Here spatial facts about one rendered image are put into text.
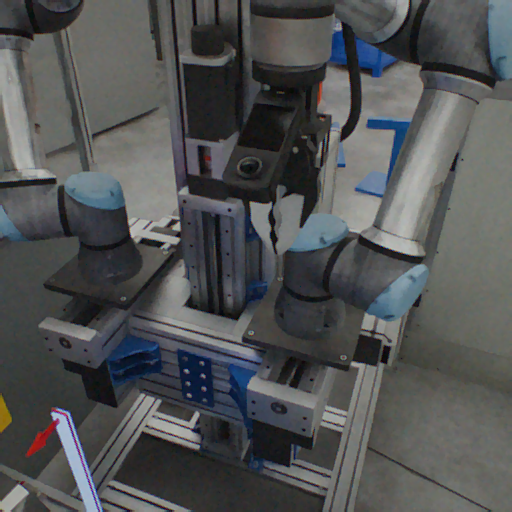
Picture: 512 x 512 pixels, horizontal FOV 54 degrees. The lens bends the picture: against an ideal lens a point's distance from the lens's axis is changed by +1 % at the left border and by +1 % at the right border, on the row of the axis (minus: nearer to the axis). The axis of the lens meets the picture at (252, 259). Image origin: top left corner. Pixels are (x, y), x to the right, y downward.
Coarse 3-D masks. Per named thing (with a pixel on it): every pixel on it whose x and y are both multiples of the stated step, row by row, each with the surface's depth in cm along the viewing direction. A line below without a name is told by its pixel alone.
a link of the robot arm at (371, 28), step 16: (336, 0) 65; (352, 0) 67; (368, 0) 69; (384, 0) 72; (400, 0) 75; (416, 0) 77; (336, 16) 71; (352, 16) 71; (368, 16) 72; (384, 16) 74; (400, 16) 76; (368, 32) 78; (384, 32) 78; (400, 32) 78; (384, 48) 82; (400, 48) 81
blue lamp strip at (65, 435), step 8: (56, 416) 68; (64, 424) 68; (64, 432) 69; (64, 440) 71; (72, 440) 70; (72, 448) 71; (72, 456) 73; (72, 464) 74; (80, 464) 73; (80, 472) 75; (80, 480) 77; (80, 488) 78; (88, 488) 77; (88, 496) 79; (88, 504) 81
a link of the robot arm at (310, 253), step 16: (320, 224) 92; (336, 224) 92; (304, 240) 89; (320, 240) 89; (336, 240) 89; (352, 240) 90; (288, 256) 94; (304, 256) 90; (320, 256) 89; (336, 256) 88; (288, 272) 96; (304, 272) 92; (320, 272) 89; (304, 288) 95; (320, 288) 93
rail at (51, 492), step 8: (0, 464) 97; (8, 472) 96; (16, 472) 96; (24, 480) 95; (32, 480) 95; (40, 488) 93; (48, 488) 93; (40, 496) 93; (56, 496) 92; (64, 496) 92; (48, 504) 91; (56, 504) 92; (64, 504) 92; (72, 504) 91; (80, 504) 91
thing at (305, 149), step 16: (256, 80) 46; (272, 80) 45; (288, 80) 44; (304, 80) 45; (320, 80) 46; (304, 96) 49; (304, 112) 51; (304, 128) 50; (320, 128) 50; (304, 144) 48; (288, 160) 49; (304, 160) 49; (320, 160) 54; (288, 176) 50; (304, 176) 50
